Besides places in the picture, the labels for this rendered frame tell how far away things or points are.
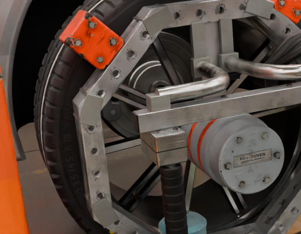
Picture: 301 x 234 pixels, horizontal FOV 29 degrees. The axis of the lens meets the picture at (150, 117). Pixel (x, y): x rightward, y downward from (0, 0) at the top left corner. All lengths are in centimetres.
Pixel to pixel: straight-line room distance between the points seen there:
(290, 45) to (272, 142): 18
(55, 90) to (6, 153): 22
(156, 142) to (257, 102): 19
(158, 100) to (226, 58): 26
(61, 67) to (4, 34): 34
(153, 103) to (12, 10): 64
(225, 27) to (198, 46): 6
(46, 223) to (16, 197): 197
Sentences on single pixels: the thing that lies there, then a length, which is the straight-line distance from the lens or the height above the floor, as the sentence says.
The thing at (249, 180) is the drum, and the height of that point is 81.
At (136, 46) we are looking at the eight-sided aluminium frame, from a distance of 107.
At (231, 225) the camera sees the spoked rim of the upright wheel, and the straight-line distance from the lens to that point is 134.
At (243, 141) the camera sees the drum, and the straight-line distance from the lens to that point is 102.
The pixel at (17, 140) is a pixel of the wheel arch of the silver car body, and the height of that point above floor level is 80.
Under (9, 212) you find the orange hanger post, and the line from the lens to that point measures 100.
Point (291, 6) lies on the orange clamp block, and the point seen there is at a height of 109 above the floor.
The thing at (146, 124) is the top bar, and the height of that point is 96.
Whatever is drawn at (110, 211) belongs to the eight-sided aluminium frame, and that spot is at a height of 75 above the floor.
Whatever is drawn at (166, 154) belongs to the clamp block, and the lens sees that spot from 89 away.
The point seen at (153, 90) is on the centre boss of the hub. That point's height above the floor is 86.
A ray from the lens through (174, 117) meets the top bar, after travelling 91.
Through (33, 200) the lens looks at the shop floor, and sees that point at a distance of 326.
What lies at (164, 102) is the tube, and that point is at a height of 99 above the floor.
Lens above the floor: 121
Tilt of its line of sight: 15 degrees down
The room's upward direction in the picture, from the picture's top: 6 degrees counter-clockwise
